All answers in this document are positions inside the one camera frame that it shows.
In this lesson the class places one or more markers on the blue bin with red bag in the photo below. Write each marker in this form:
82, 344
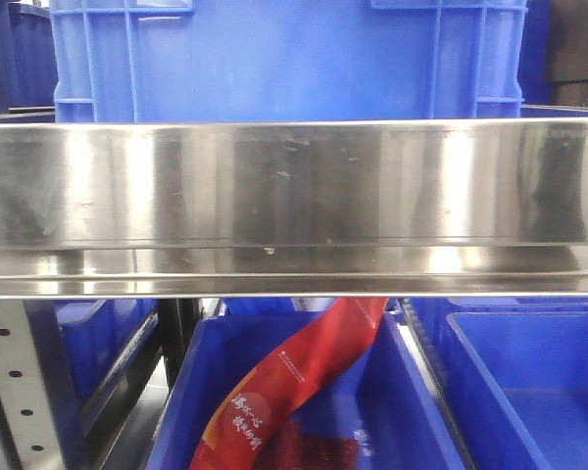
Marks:
377, 414

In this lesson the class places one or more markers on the blue bin left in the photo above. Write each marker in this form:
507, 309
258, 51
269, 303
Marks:
94, 332

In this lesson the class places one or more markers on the blue bin right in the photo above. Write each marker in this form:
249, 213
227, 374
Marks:
514, 377

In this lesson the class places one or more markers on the red printed bag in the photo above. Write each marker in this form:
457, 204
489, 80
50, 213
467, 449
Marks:
288, 376

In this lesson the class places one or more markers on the large blue crate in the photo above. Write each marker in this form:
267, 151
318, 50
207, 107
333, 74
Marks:
169, 61

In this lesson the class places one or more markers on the stainless steel conveyor frame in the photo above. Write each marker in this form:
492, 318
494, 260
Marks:
373, 208

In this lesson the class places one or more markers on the perforated grey metal post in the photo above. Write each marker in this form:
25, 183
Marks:
23, 392

